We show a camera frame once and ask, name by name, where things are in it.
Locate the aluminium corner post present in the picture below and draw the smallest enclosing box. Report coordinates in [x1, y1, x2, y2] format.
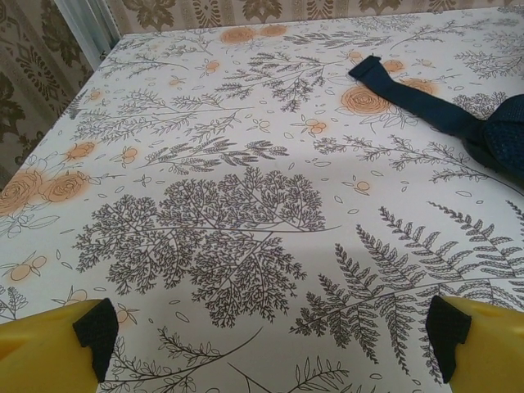
[54, 0, 120, 70]

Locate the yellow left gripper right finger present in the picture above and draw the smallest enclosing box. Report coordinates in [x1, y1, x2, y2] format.
[425, 294, 524, 393]

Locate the navy blue backpack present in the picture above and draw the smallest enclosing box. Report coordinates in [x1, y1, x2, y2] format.
[347, 55, 524, 173]

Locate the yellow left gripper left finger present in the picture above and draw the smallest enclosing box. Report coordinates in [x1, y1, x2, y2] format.
[0, 297, 120, 393]

